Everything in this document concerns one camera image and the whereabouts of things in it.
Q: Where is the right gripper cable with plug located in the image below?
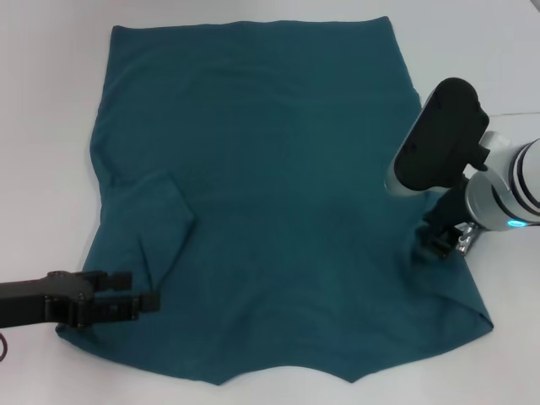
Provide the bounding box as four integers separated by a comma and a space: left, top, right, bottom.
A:
455, 223, 480, 257

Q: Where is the teal blue shirt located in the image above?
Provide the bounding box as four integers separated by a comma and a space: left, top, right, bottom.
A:
55, 15, 494, 375

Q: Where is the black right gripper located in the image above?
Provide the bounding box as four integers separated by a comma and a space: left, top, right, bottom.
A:
415, 183, 469, 263

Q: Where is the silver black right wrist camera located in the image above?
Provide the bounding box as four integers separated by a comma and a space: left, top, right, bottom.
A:
384, 77, 490, 198

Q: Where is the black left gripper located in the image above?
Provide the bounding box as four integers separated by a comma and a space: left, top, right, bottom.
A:
0, 270, 161, 329

